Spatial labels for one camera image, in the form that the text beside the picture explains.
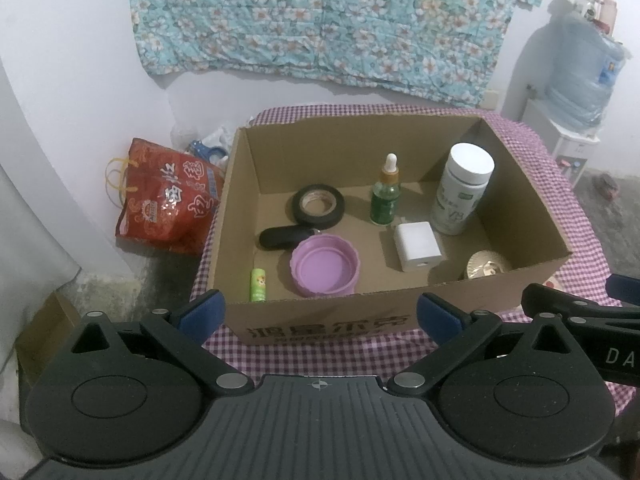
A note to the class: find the small pink bottle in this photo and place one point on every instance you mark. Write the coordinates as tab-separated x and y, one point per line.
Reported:
609	12

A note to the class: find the white charger plug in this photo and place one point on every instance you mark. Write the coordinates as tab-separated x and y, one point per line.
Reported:
417	247

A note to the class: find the clear plastic bag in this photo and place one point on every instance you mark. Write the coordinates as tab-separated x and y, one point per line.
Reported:
222	135

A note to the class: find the purple plastic lid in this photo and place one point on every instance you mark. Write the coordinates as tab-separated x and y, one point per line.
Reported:
325	270

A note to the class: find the black tape roll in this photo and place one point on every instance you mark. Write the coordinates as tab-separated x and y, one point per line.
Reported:
320	220

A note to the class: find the small brown cardboard box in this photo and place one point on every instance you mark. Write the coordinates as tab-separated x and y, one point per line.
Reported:
45	335

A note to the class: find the green lip balm tube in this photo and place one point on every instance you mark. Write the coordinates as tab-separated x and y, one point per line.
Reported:
258	285

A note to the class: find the white bottle with green label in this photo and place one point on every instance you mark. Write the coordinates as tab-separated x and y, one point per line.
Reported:
460	195

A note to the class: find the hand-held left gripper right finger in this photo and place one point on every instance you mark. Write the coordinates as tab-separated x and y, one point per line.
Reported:
440	312

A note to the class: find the green dropper bottle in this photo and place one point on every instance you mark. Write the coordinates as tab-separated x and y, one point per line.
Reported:
385	205

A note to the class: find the blue floral cloth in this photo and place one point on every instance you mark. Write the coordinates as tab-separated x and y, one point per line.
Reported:
325	25

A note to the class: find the purple checkered tablecloth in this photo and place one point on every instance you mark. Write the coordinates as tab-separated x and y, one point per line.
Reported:
575	200

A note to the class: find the blue tape dispenser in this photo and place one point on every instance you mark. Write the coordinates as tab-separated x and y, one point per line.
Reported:
205	149

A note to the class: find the beige wall socket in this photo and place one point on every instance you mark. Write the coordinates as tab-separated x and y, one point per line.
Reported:
491	100

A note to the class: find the red plastic bag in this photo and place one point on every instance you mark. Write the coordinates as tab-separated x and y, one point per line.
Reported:
165	200

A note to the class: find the gold ridged cap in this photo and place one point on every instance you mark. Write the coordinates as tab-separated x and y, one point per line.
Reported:
485	265

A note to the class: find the black oblong object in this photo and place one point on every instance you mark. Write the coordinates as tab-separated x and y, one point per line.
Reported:
282	238

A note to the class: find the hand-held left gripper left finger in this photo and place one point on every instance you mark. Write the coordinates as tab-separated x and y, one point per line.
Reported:
202	312

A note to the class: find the dark reddish object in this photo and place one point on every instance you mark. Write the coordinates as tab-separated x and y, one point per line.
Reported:
607	185

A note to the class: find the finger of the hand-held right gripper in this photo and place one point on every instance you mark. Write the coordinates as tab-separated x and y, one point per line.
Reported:
625	290
560	302

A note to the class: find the blue water jug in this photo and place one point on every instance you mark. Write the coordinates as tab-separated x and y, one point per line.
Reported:
580	75

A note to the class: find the white water dispenser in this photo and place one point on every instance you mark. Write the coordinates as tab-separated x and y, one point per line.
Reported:
565	145

